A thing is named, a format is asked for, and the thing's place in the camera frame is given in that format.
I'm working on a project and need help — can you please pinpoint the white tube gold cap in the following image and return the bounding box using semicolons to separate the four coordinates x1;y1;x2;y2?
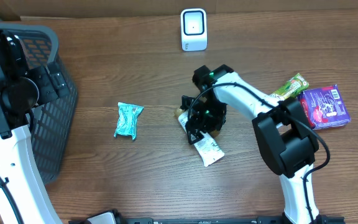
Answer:
174;108;224;167

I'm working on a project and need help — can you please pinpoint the teal packet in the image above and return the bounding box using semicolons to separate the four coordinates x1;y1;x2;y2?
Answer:
114;102;144;141

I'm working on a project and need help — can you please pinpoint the green yellow snack pouch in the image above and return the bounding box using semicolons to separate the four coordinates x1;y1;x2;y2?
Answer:
270;73;309;100

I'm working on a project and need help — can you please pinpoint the purple sanitary pad pack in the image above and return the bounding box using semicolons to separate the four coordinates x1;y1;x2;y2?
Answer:
297;85;351;129

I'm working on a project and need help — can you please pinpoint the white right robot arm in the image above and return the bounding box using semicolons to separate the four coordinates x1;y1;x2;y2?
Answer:
181;65;319;223

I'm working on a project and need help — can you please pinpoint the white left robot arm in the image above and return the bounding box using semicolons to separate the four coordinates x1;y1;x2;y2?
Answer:
0;29;70;223

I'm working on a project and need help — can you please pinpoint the white barcode scanner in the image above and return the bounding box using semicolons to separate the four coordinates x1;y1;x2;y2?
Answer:
180;8;208;52

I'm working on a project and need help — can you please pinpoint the grey plastic mesh basket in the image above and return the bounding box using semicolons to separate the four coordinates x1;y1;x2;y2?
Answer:
0;24;78;184

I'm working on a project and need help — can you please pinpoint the brown cardboard backdrop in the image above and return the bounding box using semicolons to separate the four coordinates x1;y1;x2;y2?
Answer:
0;0;358;21

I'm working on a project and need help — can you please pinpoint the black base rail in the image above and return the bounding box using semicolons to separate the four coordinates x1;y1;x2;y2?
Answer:
122;216;344;224

